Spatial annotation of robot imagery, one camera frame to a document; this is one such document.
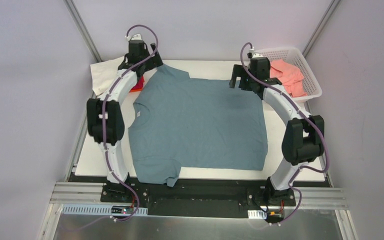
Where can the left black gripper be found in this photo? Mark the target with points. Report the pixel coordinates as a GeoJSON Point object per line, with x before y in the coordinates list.
{"type": "Point", "coordinates": [157, 60]}

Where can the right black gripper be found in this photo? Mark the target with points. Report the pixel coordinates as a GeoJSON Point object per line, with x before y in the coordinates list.
{"type": "Point", "coordinates": [243, 82]}

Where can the blue-grey t-shirt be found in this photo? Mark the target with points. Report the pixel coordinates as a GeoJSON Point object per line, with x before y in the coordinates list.
{"type": "Point", "coordinates": [184, 122]}

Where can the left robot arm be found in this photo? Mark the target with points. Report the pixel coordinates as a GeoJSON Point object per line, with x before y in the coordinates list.
{"type": "Point", "coordinates": [105, 121]}

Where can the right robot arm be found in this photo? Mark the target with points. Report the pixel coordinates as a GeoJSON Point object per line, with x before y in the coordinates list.
{"type": "Point", "coordinates": [302, 141]}

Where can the pink t-shirt in basket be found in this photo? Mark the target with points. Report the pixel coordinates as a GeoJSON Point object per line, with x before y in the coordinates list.
{"type": "Point", "coordinates": [290, 76]}

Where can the red folded t-shirt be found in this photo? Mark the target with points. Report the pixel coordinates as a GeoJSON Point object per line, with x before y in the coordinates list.
{"type": "Point", "coordinates": [140, 83]}

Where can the orange folded t-shirt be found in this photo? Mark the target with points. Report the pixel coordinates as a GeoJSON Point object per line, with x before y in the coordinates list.
{"type": "Point", "coordinates": [135, 90]}

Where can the white folded t-shirt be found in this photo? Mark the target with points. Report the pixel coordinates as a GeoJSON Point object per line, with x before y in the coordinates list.
{"type": "Point", "coordinates": [103, 74]}

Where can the white plastic basket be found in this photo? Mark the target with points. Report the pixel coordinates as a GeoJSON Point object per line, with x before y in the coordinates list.
{"type": "Point", "coordinates": [294, 56]}

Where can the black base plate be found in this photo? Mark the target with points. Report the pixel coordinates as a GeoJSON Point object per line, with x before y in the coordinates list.
{"type": "Point", "coordinates": [198, 197]}

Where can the right white cable duct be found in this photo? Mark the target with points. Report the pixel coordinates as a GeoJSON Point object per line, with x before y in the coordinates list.
{"type": "Point", "coordinates": [257, 214]}

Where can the white cable duct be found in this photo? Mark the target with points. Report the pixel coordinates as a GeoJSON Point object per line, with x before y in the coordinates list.
{"type": "Point", "coordinates": [257, 214]}
{"type": "Point", "coordinates": [103, 210]}

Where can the aluminium frame rail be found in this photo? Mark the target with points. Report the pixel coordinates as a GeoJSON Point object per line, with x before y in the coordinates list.
{"type": "Point", "coordinates": [76, 193]}

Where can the left white cable duct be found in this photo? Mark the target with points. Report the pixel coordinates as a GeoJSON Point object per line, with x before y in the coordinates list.
{"type": "Point", "coordinates": [103, 210]}

